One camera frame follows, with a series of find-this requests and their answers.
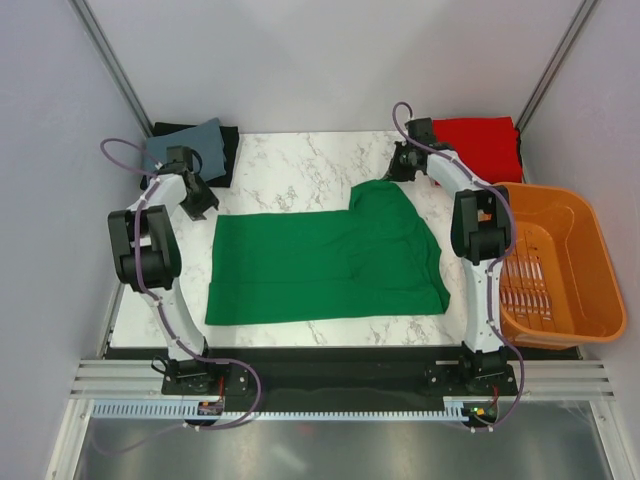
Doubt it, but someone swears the green polo shirt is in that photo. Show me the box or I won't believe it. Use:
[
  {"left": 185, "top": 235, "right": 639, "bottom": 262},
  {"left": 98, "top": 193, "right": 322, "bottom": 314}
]
[{"left": 205, "top": 180, "right": 450, "bottom": 326}]

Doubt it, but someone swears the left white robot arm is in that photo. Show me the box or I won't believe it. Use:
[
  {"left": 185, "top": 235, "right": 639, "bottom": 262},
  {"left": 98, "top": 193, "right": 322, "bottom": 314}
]
[{"left": 107, "top": 165, "right": 221, "bottom": 396}]

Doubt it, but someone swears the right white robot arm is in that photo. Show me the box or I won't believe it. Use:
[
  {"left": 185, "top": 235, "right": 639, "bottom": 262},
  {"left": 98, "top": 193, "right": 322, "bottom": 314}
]
[{"left": 384, "top": 141, "right": 515, "bottom": 394}]

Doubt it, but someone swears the folded grey-blue shirt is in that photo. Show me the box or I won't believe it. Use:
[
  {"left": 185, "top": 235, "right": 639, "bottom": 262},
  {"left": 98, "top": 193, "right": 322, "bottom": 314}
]
[{"left": 145, "top": 118, "right": 226, "bottom": 181}]

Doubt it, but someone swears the folded red shirt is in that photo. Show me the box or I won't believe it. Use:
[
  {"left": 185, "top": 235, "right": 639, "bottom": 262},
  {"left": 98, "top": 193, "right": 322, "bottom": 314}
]
[{"left": 433, "top": 117, "right": 521, "bottom": 183}]

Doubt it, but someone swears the orange plastic basket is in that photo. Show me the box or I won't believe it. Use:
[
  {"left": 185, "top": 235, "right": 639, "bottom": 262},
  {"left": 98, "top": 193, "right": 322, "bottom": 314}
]
[{"left": 499, "top": 183, "right": 627, "bottom": 350}]

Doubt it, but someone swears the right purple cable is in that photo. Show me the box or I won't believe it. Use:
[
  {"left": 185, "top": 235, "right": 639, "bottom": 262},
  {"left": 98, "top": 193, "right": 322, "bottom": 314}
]
[{"left": 391, "top": 102, "right": 526, "bottom": 434}]

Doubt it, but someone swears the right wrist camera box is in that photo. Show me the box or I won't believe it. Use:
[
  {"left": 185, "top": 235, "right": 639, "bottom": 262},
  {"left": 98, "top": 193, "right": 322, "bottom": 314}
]
[{"left": 405, "top": 117, "right": 437, "bottom": 146}]

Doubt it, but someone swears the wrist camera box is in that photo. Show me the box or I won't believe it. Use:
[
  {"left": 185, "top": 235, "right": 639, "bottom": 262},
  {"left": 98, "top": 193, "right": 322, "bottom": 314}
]
[
  {"left": 405, "top": 117, "right": 437, "bottom": 146},
  {"left": 163, "top": 146, "right": 194, "bottom": 174}
]

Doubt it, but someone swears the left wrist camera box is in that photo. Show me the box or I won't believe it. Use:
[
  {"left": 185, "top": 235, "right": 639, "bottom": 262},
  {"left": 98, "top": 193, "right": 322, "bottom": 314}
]
[{"left": 163, "top": 146, "right": 194, "bottom": 174}]

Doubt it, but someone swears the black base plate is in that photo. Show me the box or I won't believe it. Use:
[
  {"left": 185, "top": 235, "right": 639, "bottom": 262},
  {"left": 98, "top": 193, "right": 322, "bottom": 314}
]
[{"left": 159, "top": 344, "right": 519, "bottom": 414}]

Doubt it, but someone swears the aluminium rail frame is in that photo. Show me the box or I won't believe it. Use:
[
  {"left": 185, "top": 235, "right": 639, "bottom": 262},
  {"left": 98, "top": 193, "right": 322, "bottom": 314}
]
[{"left": 71, "top": 360, "right": 614, "bottom": 401}]

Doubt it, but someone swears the white slotted cable duct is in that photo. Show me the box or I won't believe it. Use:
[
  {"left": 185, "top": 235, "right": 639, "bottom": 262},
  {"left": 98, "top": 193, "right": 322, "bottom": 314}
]
[{"left": 91, "top": 398, "right": 483, "bottom": 422}]

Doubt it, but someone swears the left aluminium corner post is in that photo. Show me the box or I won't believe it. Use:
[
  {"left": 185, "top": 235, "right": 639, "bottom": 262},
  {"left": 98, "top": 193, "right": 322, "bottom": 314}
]
[{"left": 69, "top": 0, "right": 152, "bottom": 137}]

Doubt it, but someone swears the aluminium corner post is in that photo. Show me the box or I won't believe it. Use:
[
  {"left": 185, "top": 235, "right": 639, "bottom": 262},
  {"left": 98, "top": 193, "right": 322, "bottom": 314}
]
[
  {"left": 69, "top": 0, "right": 152, "bottom": 137},
  {"left": 516, "top": 0, "right": 600, "bottom": 133}
]

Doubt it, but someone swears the right aluminium corner post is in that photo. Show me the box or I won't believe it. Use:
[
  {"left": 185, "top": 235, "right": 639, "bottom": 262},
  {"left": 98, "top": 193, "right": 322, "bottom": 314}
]
[{"left": 516, "top": 0, "right": 600, "bottom": 133}]

